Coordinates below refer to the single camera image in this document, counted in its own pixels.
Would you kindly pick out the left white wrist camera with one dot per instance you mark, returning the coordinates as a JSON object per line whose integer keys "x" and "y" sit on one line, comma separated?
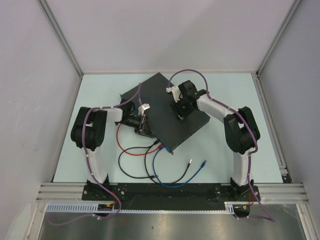
{"x": 142, "y": 108}

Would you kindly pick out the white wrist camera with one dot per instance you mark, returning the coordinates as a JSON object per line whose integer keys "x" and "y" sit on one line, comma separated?
{"x": 142, "y": 108}
{"x": 175, "y": 92}

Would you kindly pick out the white slotted cable duct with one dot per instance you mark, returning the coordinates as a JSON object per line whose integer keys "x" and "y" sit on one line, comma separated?
{"x": 106, "y": 208}

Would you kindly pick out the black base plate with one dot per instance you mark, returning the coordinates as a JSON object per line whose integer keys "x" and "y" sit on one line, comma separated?
{"x": 193, "y": 196}

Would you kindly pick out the black network switch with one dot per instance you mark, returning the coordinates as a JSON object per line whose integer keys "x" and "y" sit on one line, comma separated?
{"x": 165, "y": 125}

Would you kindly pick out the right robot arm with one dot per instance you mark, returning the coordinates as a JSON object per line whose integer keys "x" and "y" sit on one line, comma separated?
{"x": 240, "y": 129}

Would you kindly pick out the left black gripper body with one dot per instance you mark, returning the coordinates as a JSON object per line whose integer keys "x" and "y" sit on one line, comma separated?
{"x": 133, "y": 122}

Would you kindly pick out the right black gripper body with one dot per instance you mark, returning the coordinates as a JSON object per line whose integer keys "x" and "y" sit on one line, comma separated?
{"x": 181, "y": 108}

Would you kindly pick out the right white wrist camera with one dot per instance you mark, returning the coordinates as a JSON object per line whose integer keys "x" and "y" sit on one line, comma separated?
{"x": 175, "y": 92}

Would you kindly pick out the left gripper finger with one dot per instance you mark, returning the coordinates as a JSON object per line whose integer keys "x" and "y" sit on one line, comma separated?
{"x": 148, "y": 135}
{"x": 145, "y": 127}

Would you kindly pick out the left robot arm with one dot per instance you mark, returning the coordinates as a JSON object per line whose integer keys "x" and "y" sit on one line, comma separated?
{"x": 89, "y": 128}

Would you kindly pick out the aluminium frame rail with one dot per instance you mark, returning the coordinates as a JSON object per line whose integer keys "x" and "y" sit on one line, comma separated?
{"x": 271, "y": 193}

